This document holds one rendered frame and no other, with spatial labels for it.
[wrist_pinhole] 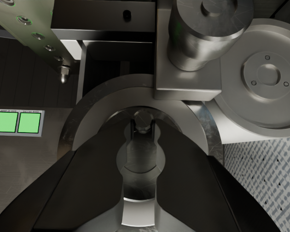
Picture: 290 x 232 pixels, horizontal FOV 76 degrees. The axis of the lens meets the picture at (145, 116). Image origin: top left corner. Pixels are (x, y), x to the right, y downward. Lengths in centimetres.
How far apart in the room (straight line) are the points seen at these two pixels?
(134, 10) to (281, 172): 25
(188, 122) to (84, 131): 9
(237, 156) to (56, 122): 44
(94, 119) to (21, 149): 43
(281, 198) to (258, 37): 19
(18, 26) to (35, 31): 3
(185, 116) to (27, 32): 37
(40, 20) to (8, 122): 30
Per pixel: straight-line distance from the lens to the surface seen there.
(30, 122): 57
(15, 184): 59
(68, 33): 19
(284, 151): 29
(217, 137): 18
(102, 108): 17
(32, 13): 40
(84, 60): 20
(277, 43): 24
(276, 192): 31
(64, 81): 56
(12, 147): 60
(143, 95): 17
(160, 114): 15
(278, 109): 21
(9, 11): 42
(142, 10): 19
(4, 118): 61
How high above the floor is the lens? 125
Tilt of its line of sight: 11 degrees down
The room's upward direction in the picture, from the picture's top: 178 degrees counter-clockwise
